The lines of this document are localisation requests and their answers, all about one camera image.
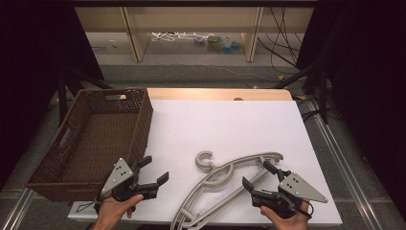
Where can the metal floor rail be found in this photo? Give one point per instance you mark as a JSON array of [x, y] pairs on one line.
[[344, 166], [16, 211]]

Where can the person's right hand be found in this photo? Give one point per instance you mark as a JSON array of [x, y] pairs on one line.
[[288, 224]]

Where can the light wooden shelf unit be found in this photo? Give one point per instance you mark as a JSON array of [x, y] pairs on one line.
[[191, 19]]

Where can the pile of colourful toys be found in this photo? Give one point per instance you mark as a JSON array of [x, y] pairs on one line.
[[220, 44]]

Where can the light wooden table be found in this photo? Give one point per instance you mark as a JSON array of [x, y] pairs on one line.
[[207, 94]]

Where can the dark curtain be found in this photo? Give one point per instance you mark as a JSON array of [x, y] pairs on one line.
[[367, 80], [32, 64]]

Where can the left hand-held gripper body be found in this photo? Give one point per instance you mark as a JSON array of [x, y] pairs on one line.
[[118, 174]]

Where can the black metal stand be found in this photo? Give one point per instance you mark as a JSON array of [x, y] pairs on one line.
[[63, 96], [322, 96]]

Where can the brown wicker basket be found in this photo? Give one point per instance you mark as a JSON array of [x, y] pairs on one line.
[[102, 137]]

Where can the person's left hand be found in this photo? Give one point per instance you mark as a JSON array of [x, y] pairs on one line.
[[113, 212]]

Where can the grey plastic clothes hanger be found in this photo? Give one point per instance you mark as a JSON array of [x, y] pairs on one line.
[[198, 160]]

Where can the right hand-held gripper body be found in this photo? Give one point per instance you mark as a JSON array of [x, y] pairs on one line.
[[297, 187]]

